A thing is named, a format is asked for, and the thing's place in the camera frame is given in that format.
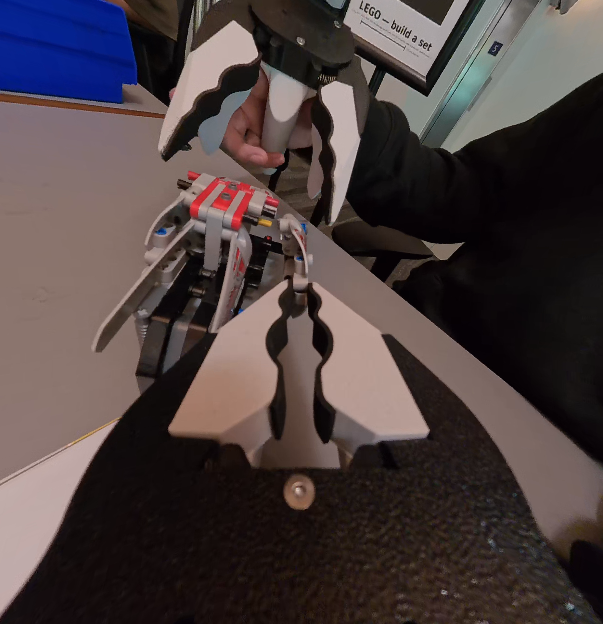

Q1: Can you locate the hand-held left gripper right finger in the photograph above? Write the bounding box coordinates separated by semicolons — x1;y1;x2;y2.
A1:
306;283;430;464

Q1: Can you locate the person's right hand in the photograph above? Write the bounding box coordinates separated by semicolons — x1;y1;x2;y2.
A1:
224;73;285;166

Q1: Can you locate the grey red brick truck model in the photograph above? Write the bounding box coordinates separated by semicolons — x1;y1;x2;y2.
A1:
91;171;283;378

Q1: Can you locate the blue plastic bin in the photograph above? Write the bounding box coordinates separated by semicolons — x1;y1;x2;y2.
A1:
0;0;138;104

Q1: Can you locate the black framed marker sign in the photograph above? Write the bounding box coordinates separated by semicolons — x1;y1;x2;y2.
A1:
343;0;483;97

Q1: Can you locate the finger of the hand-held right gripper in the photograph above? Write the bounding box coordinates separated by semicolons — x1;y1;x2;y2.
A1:
306;63;371;225
158;19;263;162

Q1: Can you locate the grey brick side beam assembly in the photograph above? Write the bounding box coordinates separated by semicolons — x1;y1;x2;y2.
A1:
279;217;314;303

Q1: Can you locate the grey desk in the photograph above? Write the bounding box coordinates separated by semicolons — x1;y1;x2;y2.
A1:
0;90;603;561

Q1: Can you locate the person's right forearm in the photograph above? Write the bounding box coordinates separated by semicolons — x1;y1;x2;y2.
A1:
345;68;603;244

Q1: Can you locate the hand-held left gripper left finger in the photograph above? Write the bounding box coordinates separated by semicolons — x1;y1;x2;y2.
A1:
169;282;291;466

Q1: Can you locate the white sheet yellow edge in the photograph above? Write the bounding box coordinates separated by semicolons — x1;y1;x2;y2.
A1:
0;418;122;622

